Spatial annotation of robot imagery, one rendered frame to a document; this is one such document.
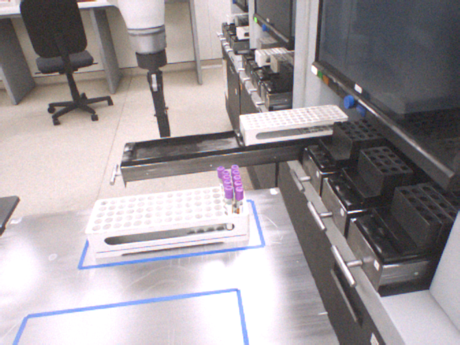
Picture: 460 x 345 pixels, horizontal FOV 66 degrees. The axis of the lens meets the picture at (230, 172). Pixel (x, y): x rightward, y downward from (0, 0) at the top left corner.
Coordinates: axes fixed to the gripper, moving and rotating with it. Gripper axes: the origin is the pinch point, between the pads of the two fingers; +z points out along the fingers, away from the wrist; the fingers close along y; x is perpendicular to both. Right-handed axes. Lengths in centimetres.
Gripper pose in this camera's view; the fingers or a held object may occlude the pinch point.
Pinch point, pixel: (163, 124)
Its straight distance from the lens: 102.1
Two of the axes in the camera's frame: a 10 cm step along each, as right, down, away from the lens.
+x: -9.9, 1.3, -0.9
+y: -1.5, -5.3, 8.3
